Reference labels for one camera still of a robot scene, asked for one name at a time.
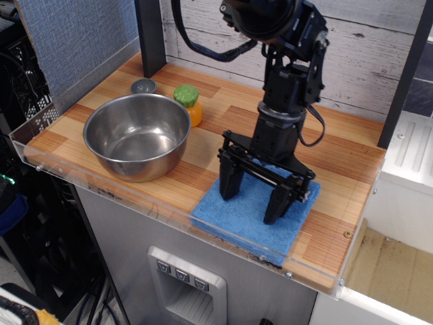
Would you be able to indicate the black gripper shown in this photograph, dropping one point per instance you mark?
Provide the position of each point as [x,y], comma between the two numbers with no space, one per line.
[269,155]

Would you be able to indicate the blue cloth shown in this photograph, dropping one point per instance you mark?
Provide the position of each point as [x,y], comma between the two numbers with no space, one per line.
[240,220]

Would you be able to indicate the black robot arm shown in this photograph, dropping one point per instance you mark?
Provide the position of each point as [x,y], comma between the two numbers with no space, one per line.
[294,39]

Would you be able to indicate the orange toy carrot green top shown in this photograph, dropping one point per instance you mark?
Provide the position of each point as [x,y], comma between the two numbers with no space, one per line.
[188,96]

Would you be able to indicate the large steel bowl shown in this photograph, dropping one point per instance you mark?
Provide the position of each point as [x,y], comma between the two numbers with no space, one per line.
[138,137]

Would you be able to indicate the silver dispenser panel with buttons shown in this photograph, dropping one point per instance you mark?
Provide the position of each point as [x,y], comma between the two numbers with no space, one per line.
[187,293]

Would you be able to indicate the small grey bowl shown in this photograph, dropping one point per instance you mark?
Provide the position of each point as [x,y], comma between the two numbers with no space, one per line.
[144,85]

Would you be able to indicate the white toy sink counter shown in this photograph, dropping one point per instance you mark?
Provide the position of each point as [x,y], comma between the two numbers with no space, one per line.
[388,277]

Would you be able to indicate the blue fabric side panel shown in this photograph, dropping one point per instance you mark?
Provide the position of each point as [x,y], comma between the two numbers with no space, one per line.
[79,43]

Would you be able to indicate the clear acrylic table guard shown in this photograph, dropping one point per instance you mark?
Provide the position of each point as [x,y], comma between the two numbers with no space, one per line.
[346,163]

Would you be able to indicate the black milk crate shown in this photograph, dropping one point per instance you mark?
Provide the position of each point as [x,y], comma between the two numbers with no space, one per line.
[27,92]

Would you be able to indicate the black right post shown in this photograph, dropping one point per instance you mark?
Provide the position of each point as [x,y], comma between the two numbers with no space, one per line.
[416,50]

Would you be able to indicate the black post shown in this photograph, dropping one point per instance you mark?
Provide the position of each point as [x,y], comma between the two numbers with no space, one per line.
[416,50]
[151,37]

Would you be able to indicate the black left post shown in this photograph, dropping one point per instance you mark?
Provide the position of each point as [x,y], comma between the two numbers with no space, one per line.
[151,37]

